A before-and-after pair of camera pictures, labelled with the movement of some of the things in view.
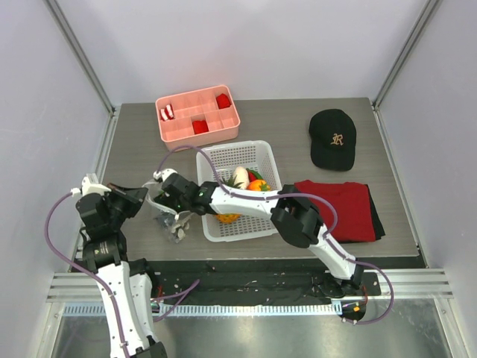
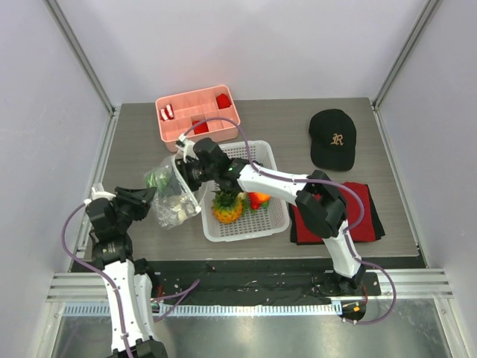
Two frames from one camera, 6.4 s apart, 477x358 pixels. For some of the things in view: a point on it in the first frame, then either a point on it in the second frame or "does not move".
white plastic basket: x=218 y=162 does not move
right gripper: x=164 y=192 to x=185 y=171
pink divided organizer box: x=197 y=118 does not move
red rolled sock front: x=200 y=126 does not move
